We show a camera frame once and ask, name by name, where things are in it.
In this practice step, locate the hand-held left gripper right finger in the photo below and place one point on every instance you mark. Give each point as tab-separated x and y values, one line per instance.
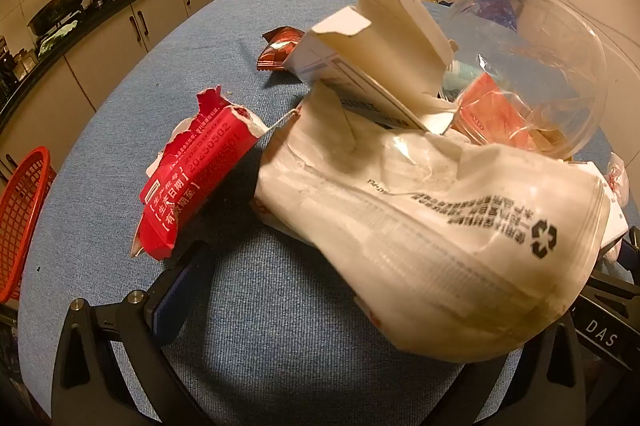
565	381

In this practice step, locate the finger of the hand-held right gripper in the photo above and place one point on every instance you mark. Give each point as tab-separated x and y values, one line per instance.
631	256

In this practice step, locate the green cloth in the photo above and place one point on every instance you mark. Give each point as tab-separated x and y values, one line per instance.
57	33

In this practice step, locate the torn white cardboard box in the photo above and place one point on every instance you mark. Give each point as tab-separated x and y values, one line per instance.
390	41

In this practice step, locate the red mesh basket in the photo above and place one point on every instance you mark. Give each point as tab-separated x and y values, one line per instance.
25	216

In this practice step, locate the white plastic bag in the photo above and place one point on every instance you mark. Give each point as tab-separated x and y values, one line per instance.
425	256

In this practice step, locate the white plastic wrapper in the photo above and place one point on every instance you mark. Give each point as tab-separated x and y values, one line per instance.
617	178

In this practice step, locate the red torn wrapper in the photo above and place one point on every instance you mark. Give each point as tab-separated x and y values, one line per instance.
200	171

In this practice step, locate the row of condiment bottles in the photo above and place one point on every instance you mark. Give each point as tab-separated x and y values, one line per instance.
17	61

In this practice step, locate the dark red snack packet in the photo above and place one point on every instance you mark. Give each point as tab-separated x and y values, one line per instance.
280	51

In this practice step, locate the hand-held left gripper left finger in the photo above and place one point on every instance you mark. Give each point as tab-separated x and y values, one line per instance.
172	301

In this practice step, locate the black kitchen countertop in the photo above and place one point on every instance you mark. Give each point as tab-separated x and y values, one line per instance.
22	90

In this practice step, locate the dark frying pan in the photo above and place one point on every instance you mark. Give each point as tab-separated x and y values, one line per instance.
55	6

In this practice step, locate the blue tablecloth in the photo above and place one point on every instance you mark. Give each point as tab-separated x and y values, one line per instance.
280	356

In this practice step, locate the clear plastic bowl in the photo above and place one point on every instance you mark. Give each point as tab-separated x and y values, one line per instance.
550	46

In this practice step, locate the beige lower kitchen cabinets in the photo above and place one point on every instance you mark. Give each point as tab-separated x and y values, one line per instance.
165	8

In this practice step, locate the orange red packet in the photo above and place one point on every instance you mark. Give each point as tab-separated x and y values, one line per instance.
495	111

